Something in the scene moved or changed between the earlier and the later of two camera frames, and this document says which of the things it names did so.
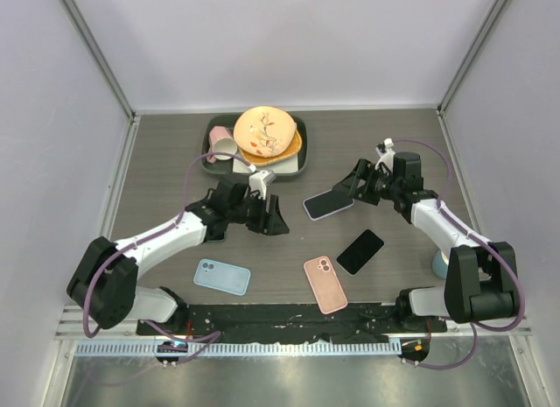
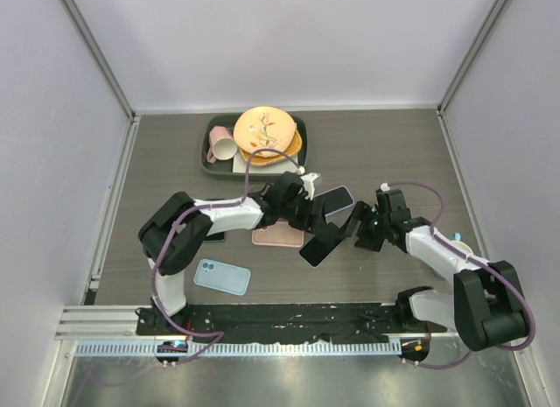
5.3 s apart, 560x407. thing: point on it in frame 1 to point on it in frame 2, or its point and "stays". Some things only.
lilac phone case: (325, 203) stays
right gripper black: (350, 185) to (364, 213)
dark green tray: (225, 167) stays
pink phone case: (325, 285) to (280, 234)
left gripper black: (271, 222) to (311, 223)
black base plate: (290, 323) stays
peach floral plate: (264, 130) stays
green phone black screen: (214, 237) stays
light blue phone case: (222, 277) stays
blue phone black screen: (325, 203) stays
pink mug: (220, 140) stays
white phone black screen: (360, 252) to (318, 249)
